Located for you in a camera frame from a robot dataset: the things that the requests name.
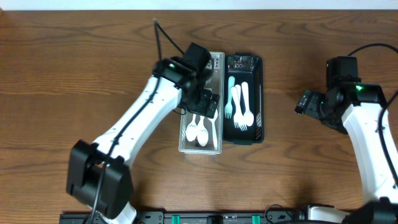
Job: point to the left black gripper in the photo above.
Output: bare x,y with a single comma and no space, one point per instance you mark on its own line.
206,104

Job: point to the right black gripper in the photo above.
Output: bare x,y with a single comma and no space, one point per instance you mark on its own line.
306,103

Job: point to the white plastic fork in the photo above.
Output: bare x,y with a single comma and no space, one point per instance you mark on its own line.
238,93
233,91
229,108

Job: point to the white plastic spoon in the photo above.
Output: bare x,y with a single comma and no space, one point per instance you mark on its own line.
248,115
214,134

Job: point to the white spoon bowl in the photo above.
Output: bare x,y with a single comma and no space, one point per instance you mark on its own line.
191,130

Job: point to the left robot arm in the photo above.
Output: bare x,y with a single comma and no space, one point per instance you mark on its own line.
99,172

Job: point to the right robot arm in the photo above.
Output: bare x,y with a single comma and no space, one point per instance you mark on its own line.
360,111

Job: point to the clear plastic mesh basket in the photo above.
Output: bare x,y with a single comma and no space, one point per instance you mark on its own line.
216,85

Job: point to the black plastic mesh basket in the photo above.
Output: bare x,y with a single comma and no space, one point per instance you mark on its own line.
245,67

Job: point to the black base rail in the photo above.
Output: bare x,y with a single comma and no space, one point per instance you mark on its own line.
202,217

